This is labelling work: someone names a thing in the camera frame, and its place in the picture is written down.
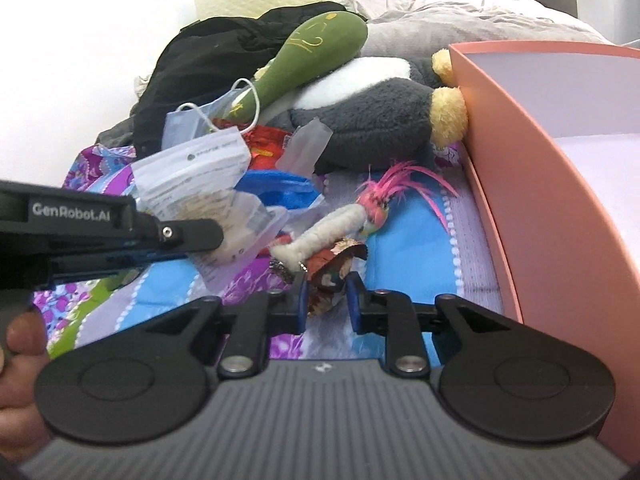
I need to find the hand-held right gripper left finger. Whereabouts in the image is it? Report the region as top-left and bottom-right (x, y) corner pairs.
(132, 275), (308, 378)

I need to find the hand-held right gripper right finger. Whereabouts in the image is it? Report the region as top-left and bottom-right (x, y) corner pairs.
(346, 272), (521, 378)

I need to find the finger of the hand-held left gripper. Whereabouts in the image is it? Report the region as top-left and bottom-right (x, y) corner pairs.
(137, 216), (224, 262)

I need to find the clear plastic packet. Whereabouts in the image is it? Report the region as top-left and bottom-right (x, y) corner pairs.
(131, 127), (288, 286)

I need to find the pink feathered bird toy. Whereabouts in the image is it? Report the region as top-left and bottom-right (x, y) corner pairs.
(270, 160), (461, 313)

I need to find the blue plastic bag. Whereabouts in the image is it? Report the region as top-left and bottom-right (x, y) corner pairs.
(235, 170), (326, 221)

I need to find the salmon cardboard box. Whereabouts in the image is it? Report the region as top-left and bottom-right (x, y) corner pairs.
(447, 42), (640, 323)

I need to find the person's left hand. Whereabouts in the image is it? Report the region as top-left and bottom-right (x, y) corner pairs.
(0, 305), (53, 461)

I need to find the floral striped bedsheet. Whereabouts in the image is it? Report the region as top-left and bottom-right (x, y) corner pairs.
(32, 142), (523, 361)

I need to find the blue face mask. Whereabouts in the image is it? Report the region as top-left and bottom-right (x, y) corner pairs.
(165, 79), (261, 156)

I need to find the red foil packet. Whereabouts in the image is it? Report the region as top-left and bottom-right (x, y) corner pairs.
(212, 117), (296, 173)

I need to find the translucent plastic wrapper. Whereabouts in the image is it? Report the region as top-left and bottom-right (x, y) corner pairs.
(277, 117), (334, 176)

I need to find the black garment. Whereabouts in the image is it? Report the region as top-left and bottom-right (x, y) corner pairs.
(134, 7), (351, 161)

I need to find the grey penguin plush toy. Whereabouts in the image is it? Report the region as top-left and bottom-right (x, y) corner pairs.
(287, 49), (471, 176)

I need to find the pale grey quilt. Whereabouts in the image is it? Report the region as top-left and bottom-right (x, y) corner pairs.
(330, 0), (616, 61)

